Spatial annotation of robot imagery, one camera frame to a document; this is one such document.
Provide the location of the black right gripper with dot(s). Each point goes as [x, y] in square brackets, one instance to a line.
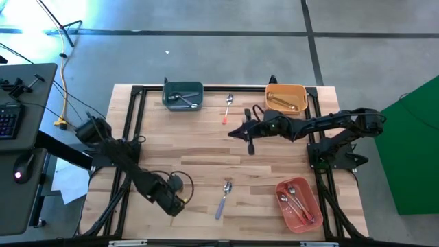
[265, 127]

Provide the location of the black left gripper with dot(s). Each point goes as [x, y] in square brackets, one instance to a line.
[168, 200]

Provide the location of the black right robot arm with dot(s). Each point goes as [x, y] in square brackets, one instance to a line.
[326, 121]

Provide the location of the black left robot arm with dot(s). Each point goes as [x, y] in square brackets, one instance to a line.
[130, 168]

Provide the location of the white label strip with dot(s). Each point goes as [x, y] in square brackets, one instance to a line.
[127, 243]
[319, 244]

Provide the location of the yellow-orange plastic bin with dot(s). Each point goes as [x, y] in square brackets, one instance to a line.
[298, 91]

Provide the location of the dark green plastic bin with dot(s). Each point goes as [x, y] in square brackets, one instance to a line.
[183, 87]

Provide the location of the coral pink plastic bin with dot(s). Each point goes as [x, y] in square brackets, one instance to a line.
[300, 183]

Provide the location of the white paper sheet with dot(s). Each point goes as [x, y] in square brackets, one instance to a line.
[68, 185]

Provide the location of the black computer mouse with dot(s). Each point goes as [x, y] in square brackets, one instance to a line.
[25, 164]

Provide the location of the grey desk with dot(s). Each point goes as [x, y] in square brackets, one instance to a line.
[20, 206]

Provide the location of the green board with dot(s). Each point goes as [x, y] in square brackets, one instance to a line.
[411, 164]

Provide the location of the black keyboard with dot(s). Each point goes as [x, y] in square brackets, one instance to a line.
[10, 121]

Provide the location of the black desk clamp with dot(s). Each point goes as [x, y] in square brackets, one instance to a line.
[17, 90]

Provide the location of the black tripod stand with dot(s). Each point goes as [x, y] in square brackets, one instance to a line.
[55, 22]

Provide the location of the black aluminium table frame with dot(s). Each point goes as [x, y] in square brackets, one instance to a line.
[223, 88]

